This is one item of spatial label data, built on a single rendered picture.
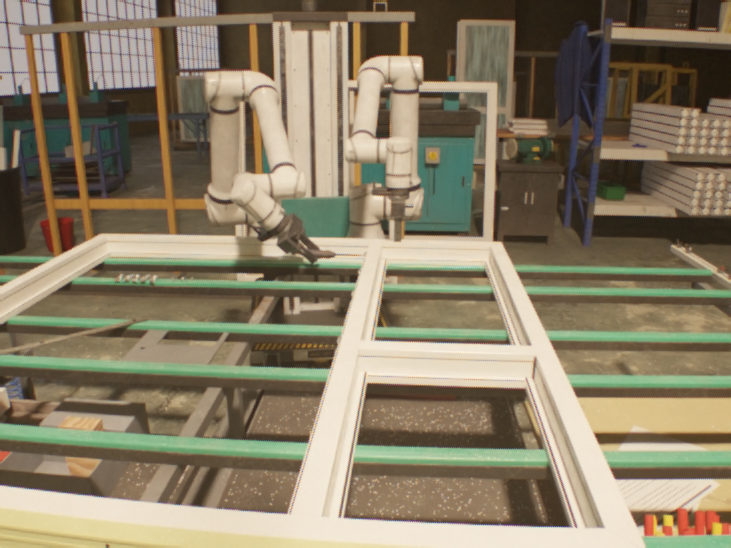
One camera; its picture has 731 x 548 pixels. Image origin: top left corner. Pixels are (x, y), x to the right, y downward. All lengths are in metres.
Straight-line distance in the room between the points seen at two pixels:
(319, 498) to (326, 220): 2.14
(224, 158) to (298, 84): 0.59
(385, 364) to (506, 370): 0.26
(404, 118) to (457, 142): 3.05
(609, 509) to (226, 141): 2.01
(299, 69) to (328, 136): 0.34
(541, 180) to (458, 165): 0.78
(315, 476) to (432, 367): 0.47
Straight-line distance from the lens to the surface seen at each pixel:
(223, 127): 2.44
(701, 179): 5.69
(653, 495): 1.45
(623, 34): 5.66
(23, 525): 0.93
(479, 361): 1.28
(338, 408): 1.06
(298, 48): 2.89
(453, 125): 5.57
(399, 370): 1.28
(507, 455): 1.09
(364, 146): 2.10
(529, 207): 5.56
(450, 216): 5.73
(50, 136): 10.56
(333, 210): 2.87
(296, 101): 2.88
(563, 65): 6.36
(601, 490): 0.93
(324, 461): 0.93
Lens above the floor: 1.49
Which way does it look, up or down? 19 degrees down
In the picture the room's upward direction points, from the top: straight up
